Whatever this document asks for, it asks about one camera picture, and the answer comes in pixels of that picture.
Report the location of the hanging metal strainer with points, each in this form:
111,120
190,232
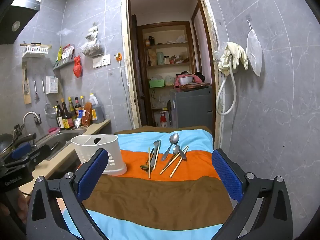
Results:
50,110

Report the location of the black range hood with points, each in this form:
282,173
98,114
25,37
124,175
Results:
15,17

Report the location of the striped blanket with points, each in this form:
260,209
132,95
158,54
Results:
155,197

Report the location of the beige kitchen counter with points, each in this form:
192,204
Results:
97,127

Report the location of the tall dark sauce bottle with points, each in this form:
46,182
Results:
66,116

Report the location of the white plastic wall basket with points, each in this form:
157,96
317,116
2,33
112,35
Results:
35,50

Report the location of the wooden cutting board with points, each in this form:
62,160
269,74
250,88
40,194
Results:
197,85

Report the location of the wooden knife holder board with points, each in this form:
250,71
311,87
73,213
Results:
27,95

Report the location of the orange plug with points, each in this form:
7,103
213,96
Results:
118,57

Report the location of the white wall box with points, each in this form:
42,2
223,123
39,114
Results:
52,85

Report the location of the dark yellow chopstick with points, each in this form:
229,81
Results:
143,166

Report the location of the wall light switch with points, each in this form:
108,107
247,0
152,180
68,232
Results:
97,62

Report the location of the person's left hand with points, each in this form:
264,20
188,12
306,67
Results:
23,205

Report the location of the red cloth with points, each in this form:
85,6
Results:
177,81

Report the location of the hanging metal peeler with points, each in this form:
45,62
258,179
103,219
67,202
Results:
36,91

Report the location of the steel sink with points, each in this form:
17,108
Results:
62,137

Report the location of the wall power socket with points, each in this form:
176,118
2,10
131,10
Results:
106,60

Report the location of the white plastic utensil holder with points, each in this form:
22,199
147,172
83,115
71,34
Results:
117,160

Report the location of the grey appliance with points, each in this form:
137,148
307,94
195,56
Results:
192,105

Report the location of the small metal spoon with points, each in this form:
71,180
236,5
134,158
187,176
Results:
176,150

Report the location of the green box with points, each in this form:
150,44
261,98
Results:
157,83

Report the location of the green yellow snack packet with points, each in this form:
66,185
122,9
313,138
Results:
59,53

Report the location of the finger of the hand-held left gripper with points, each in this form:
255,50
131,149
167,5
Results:
21,150
40,155

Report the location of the wooden door frame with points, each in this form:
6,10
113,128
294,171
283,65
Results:
125,55

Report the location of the cream rubber gloves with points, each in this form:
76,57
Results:
233,52

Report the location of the red plastic bag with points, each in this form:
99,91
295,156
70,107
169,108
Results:
77,67

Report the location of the large metal spoon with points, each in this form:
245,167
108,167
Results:
174,138

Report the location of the clear hanging plastic bag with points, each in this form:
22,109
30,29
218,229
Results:
91,47

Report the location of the pink sponge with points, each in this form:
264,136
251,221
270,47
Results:
53,130

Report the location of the orange brown packet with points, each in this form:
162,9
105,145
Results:
86,116

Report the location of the black wok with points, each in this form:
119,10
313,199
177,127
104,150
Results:
5,143

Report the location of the white mesh bag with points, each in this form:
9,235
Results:
253,52

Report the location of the grey wall shelf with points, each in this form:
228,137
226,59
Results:
62,63

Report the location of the red white bottle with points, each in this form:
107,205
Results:
164,120

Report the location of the red snack packet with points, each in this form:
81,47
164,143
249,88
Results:
68,52

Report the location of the metal pot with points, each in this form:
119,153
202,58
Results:
186,80

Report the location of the metal faucet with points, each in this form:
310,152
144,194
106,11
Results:
27,116

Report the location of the large dark liquid jug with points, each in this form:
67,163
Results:
97,112

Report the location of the dark pump sauce bottle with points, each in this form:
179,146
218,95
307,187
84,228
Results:
59,117

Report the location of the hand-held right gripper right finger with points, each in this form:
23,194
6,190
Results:
227,175

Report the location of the green canister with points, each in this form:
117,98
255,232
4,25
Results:
160,58

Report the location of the wooden shelf unit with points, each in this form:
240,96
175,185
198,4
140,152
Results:
165,45

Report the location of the blue white packet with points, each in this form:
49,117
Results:
78,121

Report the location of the black wall outlet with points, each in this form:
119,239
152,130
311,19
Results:
38,120

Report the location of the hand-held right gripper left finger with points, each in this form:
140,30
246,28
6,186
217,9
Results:
92,175

